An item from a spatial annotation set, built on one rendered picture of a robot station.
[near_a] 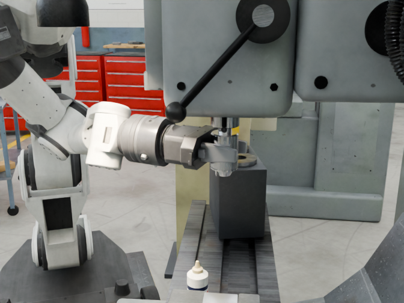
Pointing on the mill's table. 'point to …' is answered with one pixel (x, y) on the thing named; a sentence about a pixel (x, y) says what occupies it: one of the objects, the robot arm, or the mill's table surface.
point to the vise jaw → (186, 296)
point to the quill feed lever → (268, 29)
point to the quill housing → (272, 76)
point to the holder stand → (240, 198)
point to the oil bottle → (197, 278)
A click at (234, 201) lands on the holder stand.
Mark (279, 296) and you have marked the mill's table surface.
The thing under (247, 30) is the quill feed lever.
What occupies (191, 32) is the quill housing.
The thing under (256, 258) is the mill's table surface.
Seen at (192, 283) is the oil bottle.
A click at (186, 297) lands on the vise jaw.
